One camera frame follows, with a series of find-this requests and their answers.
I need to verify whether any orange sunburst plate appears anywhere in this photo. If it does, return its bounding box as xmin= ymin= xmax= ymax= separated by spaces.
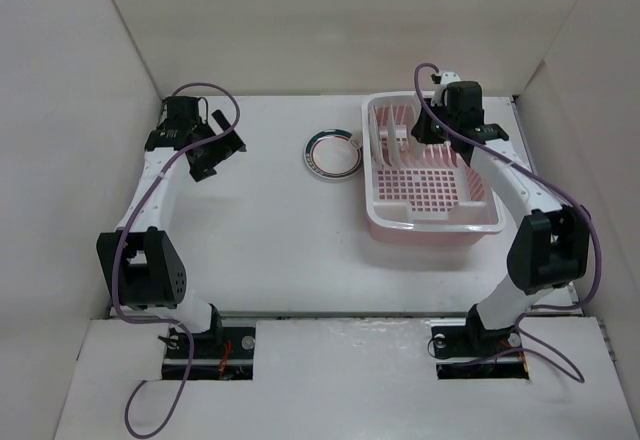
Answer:
xmin=387 ymin=116 xmax=401 ymax=168
xmin=396 ymin=125 xmax=416 ymax=165

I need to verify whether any white plate teal red rim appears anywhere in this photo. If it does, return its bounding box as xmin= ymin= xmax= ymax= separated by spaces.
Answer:
xmin=303 ymin=129 xmax=364 ymax=181

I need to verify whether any white plate green flower pattern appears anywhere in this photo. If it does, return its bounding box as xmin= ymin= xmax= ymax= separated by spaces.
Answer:
xmin=368 ymin=108 xmax=381 ymax=166

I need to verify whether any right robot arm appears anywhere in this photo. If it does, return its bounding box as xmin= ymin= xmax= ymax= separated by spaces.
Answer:
xmin=411 ymin=72 xmax=590 ymax=359

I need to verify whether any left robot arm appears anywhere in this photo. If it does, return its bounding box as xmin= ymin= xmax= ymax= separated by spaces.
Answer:
xmin=96 ymin=96 xmax=246 ymax=357

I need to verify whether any pink white dish rack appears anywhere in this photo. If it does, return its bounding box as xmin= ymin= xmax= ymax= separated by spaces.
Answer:
xmin=361 ymin=92 xmax=506 ymax=247

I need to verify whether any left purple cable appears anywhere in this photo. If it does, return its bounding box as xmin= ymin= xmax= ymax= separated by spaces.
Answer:
xmin=109 ymin=81 xmax=241 ymax=436

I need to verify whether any purple cable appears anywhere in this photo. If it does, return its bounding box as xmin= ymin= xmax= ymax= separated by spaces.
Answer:
xmin=109 ymin=81 xmax=241 ymax=436
xmin=413 ymin=63 xmax=604 ymax=384

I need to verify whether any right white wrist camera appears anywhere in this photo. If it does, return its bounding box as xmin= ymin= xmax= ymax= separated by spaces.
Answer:
xmin=430 ymin=71 xmax=461 ymax=106

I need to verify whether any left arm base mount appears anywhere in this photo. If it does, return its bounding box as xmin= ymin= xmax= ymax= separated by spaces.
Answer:
xmin=158 ymin=325 xmax=256 ymax=381

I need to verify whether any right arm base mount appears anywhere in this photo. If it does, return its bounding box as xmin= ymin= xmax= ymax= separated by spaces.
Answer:
xmin=428 ymin=325 xmax=529 ymax=381

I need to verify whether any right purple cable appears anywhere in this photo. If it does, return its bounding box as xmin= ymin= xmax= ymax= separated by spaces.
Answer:
xmin=413 ymin=63 xmax=604 ymax=384

